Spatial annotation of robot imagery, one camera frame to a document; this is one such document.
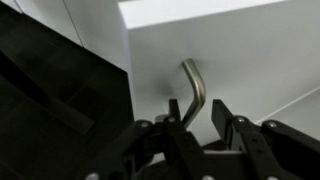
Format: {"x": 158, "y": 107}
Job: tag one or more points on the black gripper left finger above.
{"x": 135, "y": 148}

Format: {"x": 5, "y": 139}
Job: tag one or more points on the white cabinet door with handle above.
{"x": 260, "y": 57}

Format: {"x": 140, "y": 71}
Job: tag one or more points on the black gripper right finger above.
{"x": 275, "y": 151}

